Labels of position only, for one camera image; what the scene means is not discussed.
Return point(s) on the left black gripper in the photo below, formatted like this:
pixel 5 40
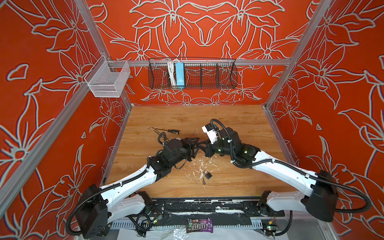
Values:
pixel 189 144

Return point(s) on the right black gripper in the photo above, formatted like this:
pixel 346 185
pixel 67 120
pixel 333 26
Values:
pixel 207 149

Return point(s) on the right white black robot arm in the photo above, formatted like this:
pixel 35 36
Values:
pixel 315 193

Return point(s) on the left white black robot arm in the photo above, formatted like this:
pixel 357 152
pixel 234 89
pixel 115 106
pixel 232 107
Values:
pixel 99 206

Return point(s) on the large black yellow screwdriver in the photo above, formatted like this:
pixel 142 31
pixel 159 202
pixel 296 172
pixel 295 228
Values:
pixel 176 132

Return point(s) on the dark padlock near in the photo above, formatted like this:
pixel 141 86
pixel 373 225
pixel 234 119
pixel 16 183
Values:
pixel 208 175

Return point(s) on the m&m candy bag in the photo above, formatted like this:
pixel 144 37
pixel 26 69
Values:
pixel 199 225

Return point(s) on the light blue box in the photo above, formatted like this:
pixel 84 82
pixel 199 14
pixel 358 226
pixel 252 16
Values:
pixel 180 76

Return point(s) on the small electronics board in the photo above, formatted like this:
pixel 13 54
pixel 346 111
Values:
pixel 270 228

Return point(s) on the black wire wall basket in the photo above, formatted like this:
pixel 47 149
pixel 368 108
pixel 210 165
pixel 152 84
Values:
pixel 200 74

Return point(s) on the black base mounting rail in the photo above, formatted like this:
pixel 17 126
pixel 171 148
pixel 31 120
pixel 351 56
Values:
pixel 248 206

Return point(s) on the white mesh wall basket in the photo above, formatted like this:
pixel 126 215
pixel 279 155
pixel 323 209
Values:
pixel 105 81

